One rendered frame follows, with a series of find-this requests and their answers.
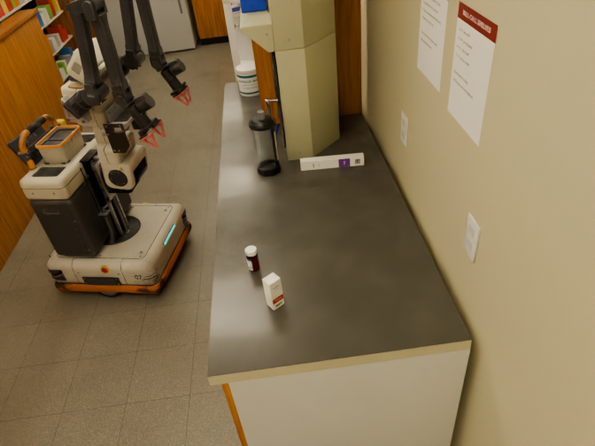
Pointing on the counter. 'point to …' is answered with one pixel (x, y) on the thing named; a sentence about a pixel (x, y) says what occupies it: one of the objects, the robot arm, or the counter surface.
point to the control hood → (258, 27)
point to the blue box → (252, 5)
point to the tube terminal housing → (306, 73)
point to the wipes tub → (247, 80)
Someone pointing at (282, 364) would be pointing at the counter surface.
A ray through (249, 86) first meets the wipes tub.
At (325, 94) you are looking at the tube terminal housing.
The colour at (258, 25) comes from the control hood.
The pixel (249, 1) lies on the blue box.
